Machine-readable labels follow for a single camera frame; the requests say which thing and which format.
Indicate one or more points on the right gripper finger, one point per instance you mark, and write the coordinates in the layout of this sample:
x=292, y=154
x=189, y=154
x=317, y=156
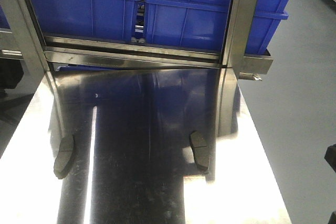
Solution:
x=330, y=156

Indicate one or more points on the grey brake pad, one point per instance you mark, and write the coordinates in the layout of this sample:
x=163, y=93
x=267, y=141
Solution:
x=200, y=150
x=65, y=157

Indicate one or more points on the right blue plastic bin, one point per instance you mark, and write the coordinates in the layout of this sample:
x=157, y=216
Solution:
x=200, y=24

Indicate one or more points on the blue plastic bin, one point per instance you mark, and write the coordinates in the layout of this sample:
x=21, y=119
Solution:
x=200, y=24
x=103, y=19

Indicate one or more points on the left blue plastic bin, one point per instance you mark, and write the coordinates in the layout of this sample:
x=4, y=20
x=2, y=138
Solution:
x=103, y=19

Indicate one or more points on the black office chair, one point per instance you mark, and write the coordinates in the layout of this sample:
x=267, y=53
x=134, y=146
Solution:
x=11, y=74

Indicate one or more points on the stainless steel shelf frame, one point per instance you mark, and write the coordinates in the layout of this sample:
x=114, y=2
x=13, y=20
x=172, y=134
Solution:
x=40, y=52

